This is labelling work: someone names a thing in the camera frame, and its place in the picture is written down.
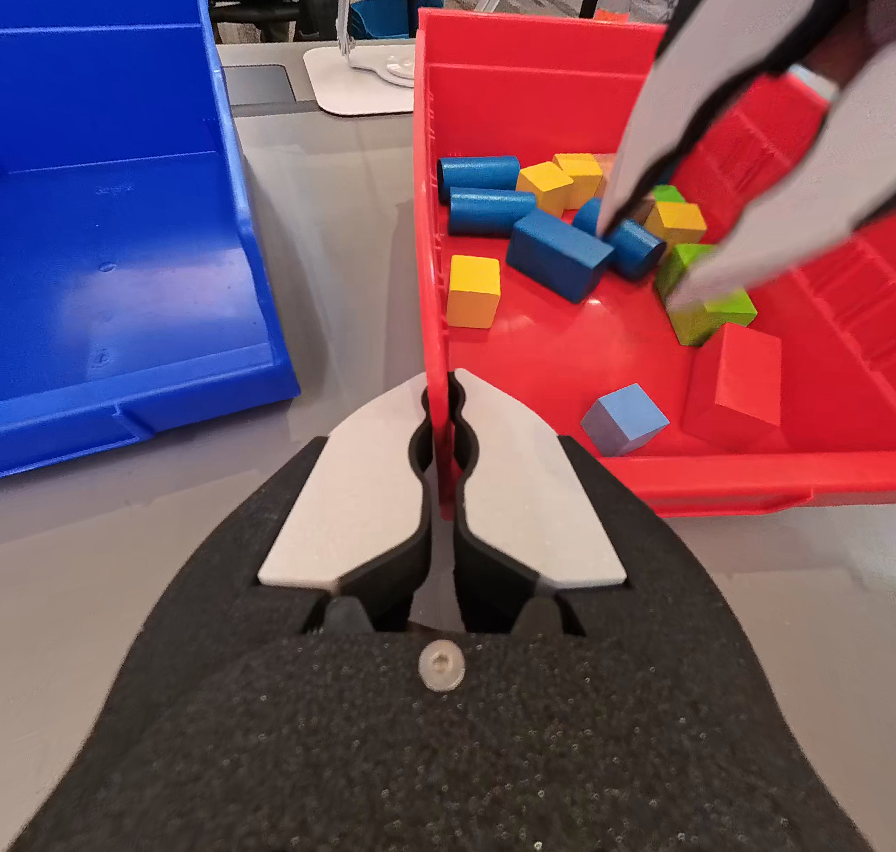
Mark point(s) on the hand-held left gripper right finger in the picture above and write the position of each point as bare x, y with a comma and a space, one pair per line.
539, 502

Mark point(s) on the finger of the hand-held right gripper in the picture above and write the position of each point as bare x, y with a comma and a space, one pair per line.
826, 194
714, 54

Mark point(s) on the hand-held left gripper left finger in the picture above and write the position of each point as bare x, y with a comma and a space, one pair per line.
343, 502

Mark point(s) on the light blue wooden cube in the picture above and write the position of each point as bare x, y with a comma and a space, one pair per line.
625, 420

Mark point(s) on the natural wooden block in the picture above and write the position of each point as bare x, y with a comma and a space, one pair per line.
609, 164

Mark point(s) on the long green wooden block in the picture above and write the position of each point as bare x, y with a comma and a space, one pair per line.
700, 299

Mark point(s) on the red plastic bin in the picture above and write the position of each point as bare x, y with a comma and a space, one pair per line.
812, 376

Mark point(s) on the blue wooden cylinder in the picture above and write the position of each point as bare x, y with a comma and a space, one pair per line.
490, 211
479, 175
623, 243

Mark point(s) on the red wooden block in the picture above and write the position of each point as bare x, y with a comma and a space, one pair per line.
735, 383

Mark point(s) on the yellow wooden cube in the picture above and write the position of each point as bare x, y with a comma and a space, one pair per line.
473, 292

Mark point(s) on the blue plastic bin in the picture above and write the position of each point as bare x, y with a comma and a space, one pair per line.
112, 236

